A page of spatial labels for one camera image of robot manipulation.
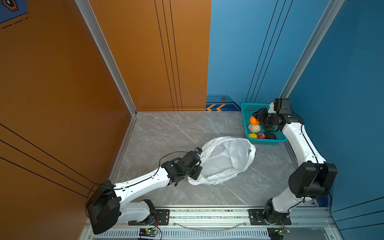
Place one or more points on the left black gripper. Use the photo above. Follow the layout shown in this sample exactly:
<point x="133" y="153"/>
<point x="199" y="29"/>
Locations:
<point x="198" y="169"/>

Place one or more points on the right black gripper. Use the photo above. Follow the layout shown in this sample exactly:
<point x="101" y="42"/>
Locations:
<point x="260" y="114"/>

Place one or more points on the orange fruit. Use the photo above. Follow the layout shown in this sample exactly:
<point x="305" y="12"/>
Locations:
<point x="254" y="121"/>

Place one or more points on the green fruit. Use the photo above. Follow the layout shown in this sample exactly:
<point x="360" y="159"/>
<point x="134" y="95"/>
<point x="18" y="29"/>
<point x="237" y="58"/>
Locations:
<point x="272" y="129"/>

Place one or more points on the beige round fruit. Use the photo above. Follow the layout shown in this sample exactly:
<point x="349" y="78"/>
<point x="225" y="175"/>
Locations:
<point x="254" y="128"/>

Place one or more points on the red apple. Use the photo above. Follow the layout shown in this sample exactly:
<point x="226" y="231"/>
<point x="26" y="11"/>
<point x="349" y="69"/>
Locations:
<point x="261" y="136"/>

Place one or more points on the teal plastic basket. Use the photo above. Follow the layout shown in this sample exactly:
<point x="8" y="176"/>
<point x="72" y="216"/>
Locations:
<point x="247" y="110"/>

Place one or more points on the yellow lemon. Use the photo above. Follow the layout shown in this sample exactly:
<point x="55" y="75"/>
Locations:
<point x="253" y="136"/>

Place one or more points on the white plastic bag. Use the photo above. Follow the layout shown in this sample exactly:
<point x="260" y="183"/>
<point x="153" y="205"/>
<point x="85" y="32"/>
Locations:
<point x="223" y="159"/>

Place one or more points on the green avocado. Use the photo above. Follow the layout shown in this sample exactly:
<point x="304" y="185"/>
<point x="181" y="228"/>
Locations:
<point x="270" y="136"/>

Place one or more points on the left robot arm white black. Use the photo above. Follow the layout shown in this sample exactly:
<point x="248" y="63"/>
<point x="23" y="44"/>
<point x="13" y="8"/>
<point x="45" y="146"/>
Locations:
<point x="114" y="203"/>

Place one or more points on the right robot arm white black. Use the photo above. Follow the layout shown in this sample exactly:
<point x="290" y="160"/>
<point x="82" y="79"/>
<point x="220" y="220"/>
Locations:
<point x="313" y="178"/>

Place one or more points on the left green circuit board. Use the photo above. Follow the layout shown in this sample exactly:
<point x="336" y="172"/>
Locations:
<point x="148" y="234"/>

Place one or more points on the right circuit board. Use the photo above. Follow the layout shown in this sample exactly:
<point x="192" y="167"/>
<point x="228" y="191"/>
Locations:
<point x="278" y="234"/>

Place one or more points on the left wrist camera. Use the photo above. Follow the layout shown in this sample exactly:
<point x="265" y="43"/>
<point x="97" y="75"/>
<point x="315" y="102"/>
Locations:
<point x="199" y="151"/>

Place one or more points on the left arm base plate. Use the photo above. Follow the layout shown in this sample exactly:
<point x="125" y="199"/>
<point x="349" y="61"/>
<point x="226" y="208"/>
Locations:
<point x="161" y="218"/>

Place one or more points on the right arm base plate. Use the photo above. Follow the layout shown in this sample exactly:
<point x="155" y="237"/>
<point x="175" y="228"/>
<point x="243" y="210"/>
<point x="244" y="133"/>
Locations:
<point x="259" y="217"/>

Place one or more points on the aluminium mounting rail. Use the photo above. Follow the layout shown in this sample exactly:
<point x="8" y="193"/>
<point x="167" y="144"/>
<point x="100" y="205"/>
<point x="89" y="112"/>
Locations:
<point x="226" y="223"/>

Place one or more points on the right aluminium corner post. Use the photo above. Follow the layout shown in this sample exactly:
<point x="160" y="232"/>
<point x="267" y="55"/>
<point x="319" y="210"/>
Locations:
<point x="317" y="36"/>

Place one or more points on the aluminium corner post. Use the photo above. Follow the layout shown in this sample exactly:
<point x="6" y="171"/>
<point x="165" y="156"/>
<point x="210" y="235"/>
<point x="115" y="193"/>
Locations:
<point x="317" y="36"/>
<point x="101" y="42"/>

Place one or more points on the left aluminium corner post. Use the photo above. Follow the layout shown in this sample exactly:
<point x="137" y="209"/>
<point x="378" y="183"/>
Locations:
<point x="101" y="42"/>

